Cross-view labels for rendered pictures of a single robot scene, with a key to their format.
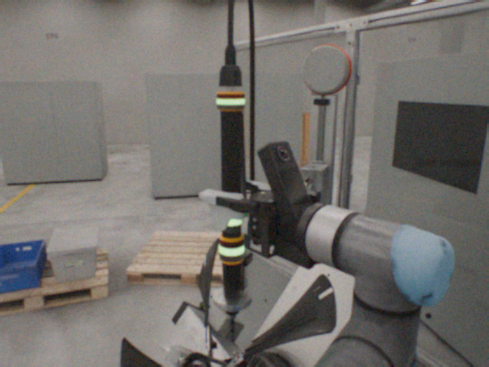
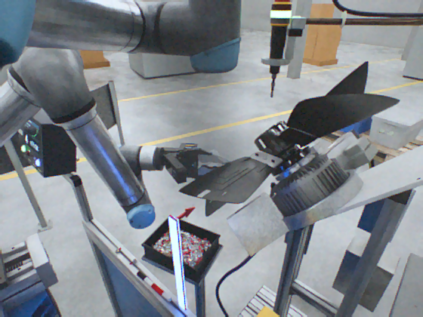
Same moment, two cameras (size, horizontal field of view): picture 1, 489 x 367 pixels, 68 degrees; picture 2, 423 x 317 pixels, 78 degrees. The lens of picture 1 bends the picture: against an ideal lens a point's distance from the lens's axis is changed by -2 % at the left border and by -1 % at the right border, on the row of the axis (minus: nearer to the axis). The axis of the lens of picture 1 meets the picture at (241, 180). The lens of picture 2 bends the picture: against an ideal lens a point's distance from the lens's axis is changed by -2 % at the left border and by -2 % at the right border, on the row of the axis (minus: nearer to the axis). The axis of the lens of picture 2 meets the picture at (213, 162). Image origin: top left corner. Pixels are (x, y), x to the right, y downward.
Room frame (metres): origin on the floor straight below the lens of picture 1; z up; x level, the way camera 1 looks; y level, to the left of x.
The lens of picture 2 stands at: (0.25, -0.58, 1.58)
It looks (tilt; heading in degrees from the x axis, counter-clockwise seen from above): 31 degrees down; 73
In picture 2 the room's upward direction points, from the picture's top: straight up
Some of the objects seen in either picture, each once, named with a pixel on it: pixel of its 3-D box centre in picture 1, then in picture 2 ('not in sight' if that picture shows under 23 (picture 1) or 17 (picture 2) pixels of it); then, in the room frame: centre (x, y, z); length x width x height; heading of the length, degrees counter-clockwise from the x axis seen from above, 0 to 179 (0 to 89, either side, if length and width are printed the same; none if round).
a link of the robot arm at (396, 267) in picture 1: (392, 259); not in sight; (0.37, -0.17, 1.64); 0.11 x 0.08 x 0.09; 41
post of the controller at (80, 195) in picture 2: not in sight; (81, 199); (0.00, 0.29, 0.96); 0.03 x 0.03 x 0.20; 31
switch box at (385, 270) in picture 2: not in sight; (363, 273); (0.95, -0.15, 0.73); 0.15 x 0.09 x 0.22; 121
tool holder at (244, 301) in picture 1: (234, 273); (282, 41); (0.59, 0.01, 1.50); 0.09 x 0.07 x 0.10; 156
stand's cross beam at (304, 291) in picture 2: not in sight; (313, 298); (0.81, -0.10, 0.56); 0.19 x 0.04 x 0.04; 121
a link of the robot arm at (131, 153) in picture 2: not in sight; (126, 158); (0.20, 0.15, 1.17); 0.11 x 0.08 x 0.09; 158
